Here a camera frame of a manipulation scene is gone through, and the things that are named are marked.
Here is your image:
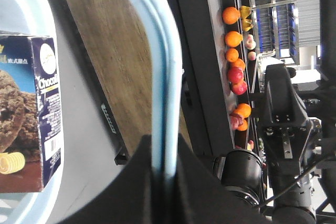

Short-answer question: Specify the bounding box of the chocolate cookie box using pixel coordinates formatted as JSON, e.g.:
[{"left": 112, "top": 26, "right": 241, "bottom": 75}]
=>
[{"left": 1, "top": 33, "right": 62, "bottom": 193}]

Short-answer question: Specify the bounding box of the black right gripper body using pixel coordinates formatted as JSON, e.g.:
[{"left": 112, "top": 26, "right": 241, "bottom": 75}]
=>
[{"left": 259, "top": 64, "right": 319, "bottom": 203}]

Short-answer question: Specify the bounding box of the light blue plastic basket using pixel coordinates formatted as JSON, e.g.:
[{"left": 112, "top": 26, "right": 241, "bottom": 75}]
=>
[{"left": 7, "top": 0, "right": 182, "bottom": 223}]

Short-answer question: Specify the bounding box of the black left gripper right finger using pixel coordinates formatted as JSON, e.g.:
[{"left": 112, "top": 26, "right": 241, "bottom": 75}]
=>
[{"left": 173, "top": 134, "right": 271, "bottom": 224}]

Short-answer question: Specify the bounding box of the wood panel display stand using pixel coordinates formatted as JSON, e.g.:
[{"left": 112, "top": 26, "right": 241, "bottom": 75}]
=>
[{"left": 36, "top": 0, "right": 263, "bottom": 166}]

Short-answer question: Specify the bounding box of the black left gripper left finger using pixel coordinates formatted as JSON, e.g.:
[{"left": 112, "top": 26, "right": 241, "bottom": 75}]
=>
[{"left": 61, "top": 135, "right": 153, "bottom": 224}]

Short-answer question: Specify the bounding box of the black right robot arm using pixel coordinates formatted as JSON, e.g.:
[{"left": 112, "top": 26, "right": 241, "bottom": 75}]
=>
[{"left": 177, "top": 64, "right": 335, "bottom": 223}]

